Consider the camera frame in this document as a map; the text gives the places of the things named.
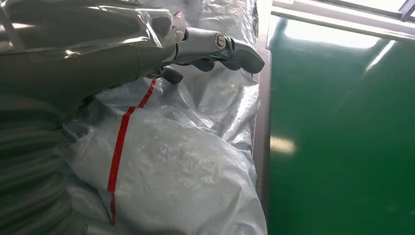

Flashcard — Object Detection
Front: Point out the silver conveyor side rail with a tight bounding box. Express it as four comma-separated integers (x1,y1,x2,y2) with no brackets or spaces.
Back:
271,0,415,42

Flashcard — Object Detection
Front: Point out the green conveyor belt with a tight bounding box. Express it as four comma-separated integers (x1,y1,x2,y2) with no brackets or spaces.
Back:
267,16,415,235

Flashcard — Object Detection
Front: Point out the white plastic mailer package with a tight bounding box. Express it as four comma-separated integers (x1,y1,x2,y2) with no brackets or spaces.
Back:
58,0,269,235

